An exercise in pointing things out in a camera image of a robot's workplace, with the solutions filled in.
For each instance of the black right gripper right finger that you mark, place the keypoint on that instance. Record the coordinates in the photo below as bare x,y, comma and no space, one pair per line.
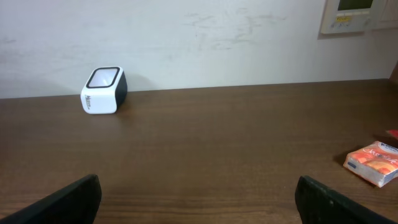
317,203

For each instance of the orange tissue pack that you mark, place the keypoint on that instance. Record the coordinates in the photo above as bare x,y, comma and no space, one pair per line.
376,163

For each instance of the brown wooden side panel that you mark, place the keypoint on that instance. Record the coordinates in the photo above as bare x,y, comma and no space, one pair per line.
394,75

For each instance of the beige wall control panel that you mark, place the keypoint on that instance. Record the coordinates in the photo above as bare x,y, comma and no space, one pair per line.
352,16

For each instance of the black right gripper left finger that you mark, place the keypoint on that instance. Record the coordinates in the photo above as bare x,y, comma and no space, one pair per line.
75,203

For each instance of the white barcode scanner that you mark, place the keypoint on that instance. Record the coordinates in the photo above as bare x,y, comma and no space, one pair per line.
105,90

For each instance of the red Hacks candy bag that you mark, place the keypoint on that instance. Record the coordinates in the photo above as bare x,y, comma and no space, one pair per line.
393,133

